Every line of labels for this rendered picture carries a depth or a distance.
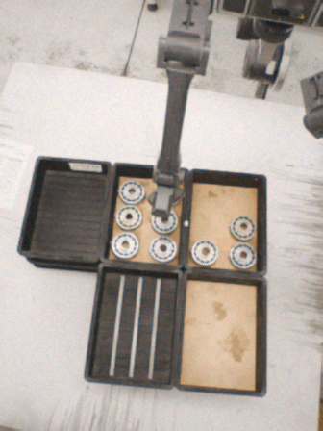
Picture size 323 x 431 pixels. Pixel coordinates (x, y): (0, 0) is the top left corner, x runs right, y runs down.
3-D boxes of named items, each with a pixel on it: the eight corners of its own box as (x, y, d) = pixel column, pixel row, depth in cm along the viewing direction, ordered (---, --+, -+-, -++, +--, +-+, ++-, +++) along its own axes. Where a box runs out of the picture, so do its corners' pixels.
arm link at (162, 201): (185, 168, 113) (155, 163, 114) (178, 207, 110) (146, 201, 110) (182, 185, 125) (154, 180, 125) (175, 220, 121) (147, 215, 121)
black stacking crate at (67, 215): (44, 168, 170) (37, 156, 159) (114, 174, 170) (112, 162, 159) (26, 262, 156) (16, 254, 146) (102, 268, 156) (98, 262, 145)
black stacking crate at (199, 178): (187, 181, 169) (190, 168, 159) (259, 187, 169) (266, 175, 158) (181, 275, 156) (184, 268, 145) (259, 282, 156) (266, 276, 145)
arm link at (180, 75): (212, 37, 85) (161, 28, 85) (210, 50, 81) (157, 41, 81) (186, 177, 118) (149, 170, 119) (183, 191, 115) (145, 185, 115)
